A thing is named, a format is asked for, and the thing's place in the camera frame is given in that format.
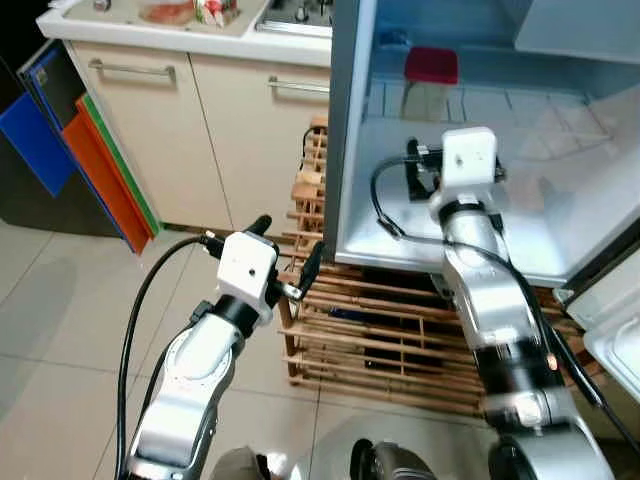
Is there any grey compact fridge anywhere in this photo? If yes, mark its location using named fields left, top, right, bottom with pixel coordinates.
left=322, top=0, right=640, bottom=401

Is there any wooden slatted bottle rack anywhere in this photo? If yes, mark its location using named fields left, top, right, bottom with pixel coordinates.
left=278, top=115, right=606, bottom=419

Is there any white freezer compartment flap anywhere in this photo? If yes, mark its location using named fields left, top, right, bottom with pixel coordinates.
left=513, top=0, right=640, bottom=69

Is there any black gas hob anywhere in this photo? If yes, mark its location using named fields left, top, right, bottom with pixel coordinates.
left=255, top=0, right=334, bottom=39

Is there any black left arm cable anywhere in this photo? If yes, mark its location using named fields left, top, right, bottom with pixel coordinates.
left=115, top=232, right=226, bottom=480

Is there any clear plastic food container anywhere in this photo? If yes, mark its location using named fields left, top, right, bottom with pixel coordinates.
left=138, top=0, right=196, bottom=26

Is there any robot right leg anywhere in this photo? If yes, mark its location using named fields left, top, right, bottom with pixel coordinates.
left=348, top=438, right=443, bottom=480

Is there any white green drink carton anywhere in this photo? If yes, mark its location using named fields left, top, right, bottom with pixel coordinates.
left=195, top=0, right=241, bottom=26

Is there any long steel cabinet handle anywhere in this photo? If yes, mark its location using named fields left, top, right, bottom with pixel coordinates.
left=88, top=57, right=179, bottom=83

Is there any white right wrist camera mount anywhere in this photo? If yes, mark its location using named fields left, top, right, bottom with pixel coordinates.
left=440, top=127, right=501, bottom=206

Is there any short steel cabinet handle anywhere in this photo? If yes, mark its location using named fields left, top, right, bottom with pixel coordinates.
left=267, top=75, right=333, bottom=98

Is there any wire fridge shelf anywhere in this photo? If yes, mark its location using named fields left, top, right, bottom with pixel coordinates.
left=362, top=80, right=616, bottom=129

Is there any beige kitchen cabinet unit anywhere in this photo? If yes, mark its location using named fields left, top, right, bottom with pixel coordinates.
left=38, top=0, right=336, bottom=236

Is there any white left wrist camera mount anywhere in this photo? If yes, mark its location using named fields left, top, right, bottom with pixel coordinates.
left=214, top=230, right=281, bottom=311

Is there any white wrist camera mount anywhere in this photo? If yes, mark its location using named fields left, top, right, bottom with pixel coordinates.
left=440, top=127, right=501, bottom=206
left=214, top=230, right=281, bottom=311

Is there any pink lidded plastic jar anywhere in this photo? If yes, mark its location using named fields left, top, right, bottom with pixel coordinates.
left=403, top=46, right=461, bottom=123

